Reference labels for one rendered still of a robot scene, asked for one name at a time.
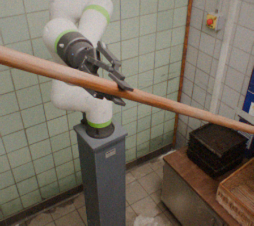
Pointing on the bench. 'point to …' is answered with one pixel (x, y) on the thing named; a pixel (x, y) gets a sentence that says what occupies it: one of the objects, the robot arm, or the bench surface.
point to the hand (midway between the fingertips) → (117, 89)
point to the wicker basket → (237, 177)
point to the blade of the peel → (244, 114)
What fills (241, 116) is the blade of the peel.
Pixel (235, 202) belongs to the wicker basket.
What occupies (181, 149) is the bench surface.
